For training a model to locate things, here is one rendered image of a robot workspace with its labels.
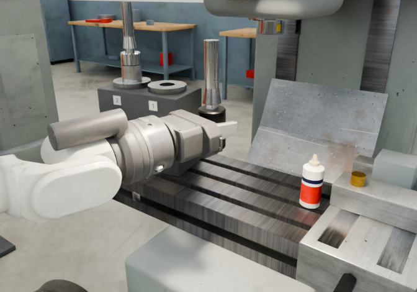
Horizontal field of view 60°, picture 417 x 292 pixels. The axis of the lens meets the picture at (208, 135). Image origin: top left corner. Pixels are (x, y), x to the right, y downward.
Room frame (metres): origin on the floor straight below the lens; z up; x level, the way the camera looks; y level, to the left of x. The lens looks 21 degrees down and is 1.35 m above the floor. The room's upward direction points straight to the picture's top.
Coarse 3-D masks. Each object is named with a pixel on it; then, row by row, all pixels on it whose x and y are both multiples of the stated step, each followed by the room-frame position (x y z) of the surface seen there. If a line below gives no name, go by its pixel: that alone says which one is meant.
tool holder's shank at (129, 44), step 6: (126, 6) 0.86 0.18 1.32; (126, 12) 0.86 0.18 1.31; (132, 12) 0.87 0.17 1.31; (126, 18) 0.86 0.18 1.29; (132, 18) 0.87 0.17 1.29; (126, 24) 0.86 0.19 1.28; (132, 24) 0.87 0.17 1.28; (126, 30) 0.86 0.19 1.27; (132, 30) 0.87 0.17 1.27; (126, 36) 0.86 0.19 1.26; (132, 36) 0.86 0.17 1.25; (126, 42) 0.86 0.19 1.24; (132, 42) 0.86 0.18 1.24; (126, 48) 0.86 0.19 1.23; (132, 48) 0.86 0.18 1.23
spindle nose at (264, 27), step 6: (258, 24) 0.68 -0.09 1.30; (264, 24) 0.66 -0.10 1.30; (270, 24) 0.66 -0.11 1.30; (276, 24) 0.66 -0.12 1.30; (282, 24) 0.66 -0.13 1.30; (258, 30) 0.68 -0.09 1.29; (264, 30) 0.66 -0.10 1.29; (270, 30) 0.66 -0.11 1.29; (276, 30) 0.66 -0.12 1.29; (282, 30) 0.66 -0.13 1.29
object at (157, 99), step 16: (144, 80) 0.87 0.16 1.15; (112, 96) 0.82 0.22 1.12; (128, 96) 0.80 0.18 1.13; (144, 96) 0.78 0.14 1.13; (160, 96) 0.77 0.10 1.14; (176, 96) 0.77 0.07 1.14; (192, 96) 0.81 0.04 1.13; (128, 112) 0.80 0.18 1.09; (144, 112) 0.78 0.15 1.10; (160, 112) 0.76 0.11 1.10; (192, 112) 0.81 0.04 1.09; (192, 160) 0.81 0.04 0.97
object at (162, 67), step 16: (112, 16) 6.71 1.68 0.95; (192, 32) 5.86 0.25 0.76; (224, 32) 4.72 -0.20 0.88; (240, 32) 4.68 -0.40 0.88; (192, 48) 5.85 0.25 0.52; (224, 48) 4.75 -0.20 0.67; (112, 64) 6.08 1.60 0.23; (144, 64) 6.08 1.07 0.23; (160, 64) 5.95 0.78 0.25; (192, 64) 5.85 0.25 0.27; (224, 64) 4.75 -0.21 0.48; (192, 80) 5.85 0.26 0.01; (224, 80) 4.74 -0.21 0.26; (240, 80) 4.89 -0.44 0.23; (224, 96) 4.74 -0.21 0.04
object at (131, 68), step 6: (120, 60) 0.86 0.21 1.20; (126, 60) 0.85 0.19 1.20; (132, 60) 0.85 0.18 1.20; (138, 60) 0.86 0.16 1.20; (126, 66) 0.85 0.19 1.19; (132, 66) 0.85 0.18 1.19; (138, 66) 0.86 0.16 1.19; (126, 72) 0.85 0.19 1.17; (132, 72) 0.85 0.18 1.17; (138, 72) 0.86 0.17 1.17; (126, 78) 0.85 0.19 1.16; (132, 78) 0.85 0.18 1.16; (138, 78) 0.86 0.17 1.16
